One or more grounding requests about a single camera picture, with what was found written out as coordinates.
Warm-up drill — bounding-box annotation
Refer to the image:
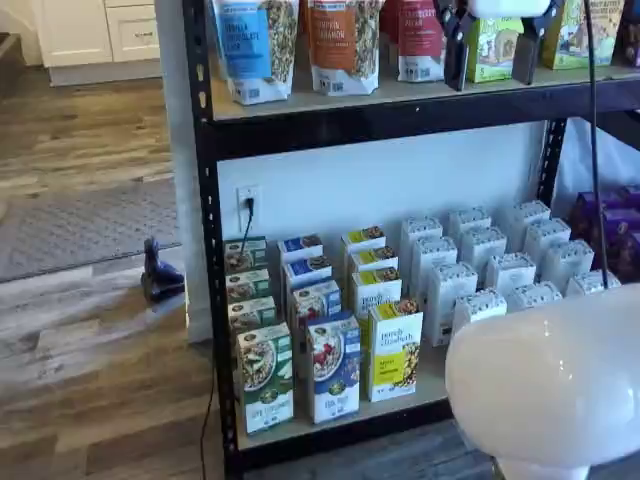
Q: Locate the long black robot cable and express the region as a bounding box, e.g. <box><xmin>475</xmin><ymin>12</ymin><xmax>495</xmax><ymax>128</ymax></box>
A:
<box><xmin>582</xmin><ymin>0</ymin><xmax>612</xmax><ymax>291</ymax></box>

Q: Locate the white wall outlet plate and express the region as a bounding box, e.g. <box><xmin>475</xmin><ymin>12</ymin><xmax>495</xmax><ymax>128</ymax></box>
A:
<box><xmin>236</xmin><ymin>184</ymin><xmax>261</xmax><ymax>232</ymax></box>

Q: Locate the white plastic sheet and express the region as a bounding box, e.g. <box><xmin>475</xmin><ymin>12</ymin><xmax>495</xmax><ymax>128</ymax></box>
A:
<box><xmin>553</xmin><ymin>117</ymin><xmax>640</xmax><ymax>221</ymax></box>

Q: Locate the black power cord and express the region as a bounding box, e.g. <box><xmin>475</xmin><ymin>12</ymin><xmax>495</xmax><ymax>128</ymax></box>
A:
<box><xmin>198</xmin><ymin>197</ymin><xmax>257</xmax><ymax>480</ymax></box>

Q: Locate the white patterned box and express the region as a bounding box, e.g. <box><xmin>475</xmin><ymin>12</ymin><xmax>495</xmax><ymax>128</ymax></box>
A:
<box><xmin>507</xmin><ymin>281</ymin><xmax>564</xmax><ymax>315</ymax></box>
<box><xmin>410</xmin><ymin>235</ymin><xmax>459</xmax><ymax>296</ymax></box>
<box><xmin>399</xmin><ymin>215</ymin><xmax>445</xmax><ymax>266</ymax></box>
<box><xmin>504</xmin><ymin>199</ymin><xmax>553</xmax><ymax>246</ymax></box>
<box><xmin>427</xmin><ymin>261</ymin><xmax>480</xmax><ymax>349</ymax></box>
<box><xmin>564</xmin><ymin>269</ymin><xmax>623</xmax><ymax>297</ymax></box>
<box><xmin>459</xmin><ymin>226</ymin><xmax>509</xmax><ymax>281</ymax></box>
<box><xmin>452</xmin><ymin>288</ymin><xmax>509</xmax><ymax>342</ymax></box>
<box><xmin>523</xmin><ymin>218</ymin><xmax>572</xmax><ymax>266</ymax></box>
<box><xmin>485</xmin><ymin>252</ymin><xmax>538</xmax><ymax>296</ymax></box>
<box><xmin>542</xmin><ymin>239</ymin><xmax>595</xmax><ymax>294</ymax></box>
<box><xmin>448</xmin><ymin>207</ymin><xmax>493</xmax><ymax>239</ymax></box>

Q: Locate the dark purple floor toy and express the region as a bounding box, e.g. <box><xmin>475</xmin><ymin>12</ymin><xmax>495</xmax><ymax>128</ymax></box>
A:
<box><xmin>141</xmin><ymin>237</ymin><xmax>185</xmax><ymax>303</ymax></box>

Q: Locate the brown furniture piece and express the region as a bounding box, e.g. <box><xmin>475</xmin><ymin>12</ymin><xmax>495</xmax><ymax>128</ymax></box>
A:
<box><xmin>0</xmin><ymin>32</ymin><xmax>26</xmax><ymax>101</ymax></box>

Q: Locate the green apple pie snack box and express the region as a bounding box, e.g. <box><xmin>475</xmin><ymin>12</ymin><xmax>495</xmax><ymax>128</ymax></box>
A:
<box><xmin>464</xmin><ymin>14</ymin><xmax>526</xmax><ymax>84</ymax></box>

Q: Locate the grey floor rug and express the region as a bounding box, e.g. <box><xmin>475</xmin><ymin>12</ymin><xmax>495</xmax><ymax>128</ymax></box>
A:
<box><xmin>0</xmin><ymin>175</ymin><xmax>182</xmax><ymax>284</ymax></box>

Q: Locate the peanut butter snack box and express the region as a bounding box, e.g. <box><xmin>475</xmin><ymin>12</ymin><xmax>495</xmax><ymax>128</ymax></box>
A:
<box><xmin>540</xmin><ymin>0</ymin><xmax>626</xmax><ymax>70</ymax></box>

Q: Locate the dark snack box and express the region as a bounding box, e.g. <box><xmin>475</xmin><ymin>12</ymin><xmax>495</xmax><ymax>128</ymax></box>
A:
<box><xmin>622</xmin><ymin>0</ymin><xmax>640</xmax><ymax>66</ymax></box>

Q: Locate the blue and white cereal box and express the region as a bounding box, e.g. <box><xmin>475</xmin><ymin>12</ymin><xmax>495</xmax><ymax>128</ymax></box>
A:
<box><xmin>305</xmin><ymin>312</ymin><xmax>362</xmax><ymax>425</ymax></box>
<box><xmin>277</xmin><ymin>234</ymin><xmax>325</xmax><ymax>269</ymax></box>
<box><xmin>282</xmin><ymin>255</ymin><xmax>334</xmax><ymax>301</ymax></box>
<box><xmin>291</xmin><ymin>279</ymin><xmax>342</xmax><ymax>381</ymax></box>

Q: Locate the green and white cereal box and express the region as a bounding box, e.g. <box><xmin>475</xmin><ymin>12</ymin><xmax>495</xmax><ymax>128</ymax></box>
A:
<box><xmin>228</xmin><ymin>295</ymin><xmax>278</xmax><ymax>335</ymax></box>
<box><xmin>223</xmin><ymin>236</ymin><xmax>269</xmax><ymax>275</ymax></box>
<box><xmin>224</xmin><ymin>268</ymin><xmax>271</xmax><ymax>304</ymax></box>
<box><xmin>236</xmin><ymin>322</ymin><xmax>295</xmax><ymax>435</ymax></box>

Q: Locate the red granola pouch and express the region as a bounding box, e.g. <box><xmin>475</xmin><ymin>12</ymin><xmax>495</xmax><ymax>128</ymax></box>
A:
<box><xmin>379</xmin><ymin>0</ymin><xmax>401</xmax><ymax>46</ymax></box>
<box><xmin>394</xmin><ymin>0</ymin><xmax>451</xmax><ymax>84</ymax></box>

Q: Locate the blue granola pouch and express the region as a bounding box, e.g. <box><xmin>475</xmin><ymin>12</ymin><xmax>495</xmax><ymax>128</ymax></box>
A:
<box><xmin>209</xmin><ymin>0</ymin><xmax>301</xmax><ymax>106</ymax></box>

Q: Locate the white cabinet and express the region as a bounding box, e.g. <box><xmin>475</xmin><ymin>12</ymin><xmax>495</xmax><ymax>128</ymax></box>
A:
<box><xmin>34</xmin><ymin>0</ymin><xmax>162</xmax><ymax>87</ymax></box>

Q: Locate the black metal shelving unit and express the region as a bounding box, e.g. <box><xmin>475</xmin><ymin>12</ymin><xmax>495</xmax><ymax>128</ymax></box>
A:
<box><xmin>182</xmin><ymin>0</ymin><xmax>640</xmax><ymax>474</ymax></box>

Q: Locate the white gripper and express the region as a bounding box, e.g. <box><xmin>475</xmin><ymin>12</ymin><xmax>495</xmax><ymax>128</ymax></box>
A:
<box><xmin>432</xmin><ymin>0</ymin><xmax>564</xmax><ymax>93</ymax></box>

